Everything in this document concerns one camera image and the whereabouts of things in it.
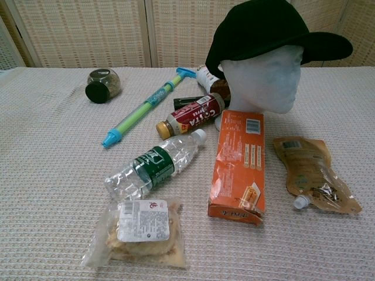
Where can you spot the black baseball cap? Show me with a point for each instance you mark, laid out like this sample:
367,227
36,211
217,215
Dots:
257,29

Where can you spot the white foam mannequin head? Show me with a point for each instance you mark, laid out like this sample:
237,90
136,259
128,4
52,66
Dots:
263,82

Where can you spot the red Costa coffee bottle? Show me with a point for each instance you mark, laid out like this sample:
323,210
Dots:
193,115

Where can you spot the small black box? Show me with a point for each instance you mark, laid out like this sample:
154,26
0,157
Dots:
186,102

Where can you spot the clear water bottle green label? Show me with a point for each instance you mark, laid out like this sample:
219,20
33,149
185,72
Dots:
152,167

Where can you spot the green blue water pump toy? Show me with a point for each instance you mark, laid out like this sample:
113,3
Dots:
146,106

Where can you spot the orange cardboard snack box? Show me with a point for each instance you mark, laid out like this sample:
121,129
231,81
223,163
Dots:
240,164

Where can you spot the white brown drink bottle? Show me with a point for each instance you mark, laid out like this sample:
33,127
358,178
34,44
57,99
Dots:
209,80

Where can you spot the glass jar black lid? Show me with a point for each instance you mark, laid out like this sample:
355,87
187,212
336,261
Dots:
101,85

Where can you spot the bagged pastry with white label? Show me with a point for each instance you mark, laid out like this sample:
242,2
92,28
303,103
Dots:
140,234

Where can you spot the brown spouted drink pouch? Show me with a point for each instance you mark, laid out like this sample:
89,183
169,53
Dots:
310,169

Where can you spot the woven folding screen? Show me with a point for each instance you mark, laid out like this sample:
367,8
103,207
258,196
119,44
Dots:
117,32

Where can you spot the beige woven tablecloth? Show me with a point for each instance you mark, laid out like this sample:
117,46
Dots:
52,175

